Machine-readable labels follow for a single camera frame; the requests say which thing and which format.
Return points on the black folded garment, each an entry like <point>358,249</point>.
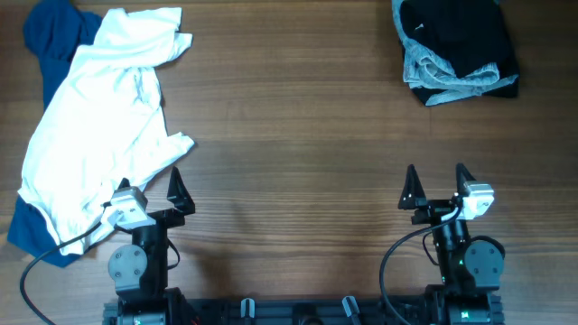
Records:
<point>460,36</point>

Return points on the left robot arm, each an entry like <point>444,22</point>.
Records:
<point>140,270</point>

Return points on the grey patterned folded garment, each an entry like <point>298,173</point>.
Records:
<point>429,72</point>

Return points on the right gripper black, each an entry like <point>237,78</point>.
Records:
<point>438,208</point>

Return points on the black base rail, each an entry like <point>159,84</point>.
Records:
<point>298,311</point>

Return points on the white t-shirt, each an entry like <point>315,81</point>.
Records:
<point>105,123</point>

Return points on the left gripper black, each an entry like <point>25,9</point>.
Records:
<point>183,201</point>

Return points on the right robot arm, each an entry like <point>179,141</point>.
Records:
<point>470,267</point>

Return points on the blue t-shirt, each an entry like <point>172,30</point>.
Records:
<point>53,30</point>

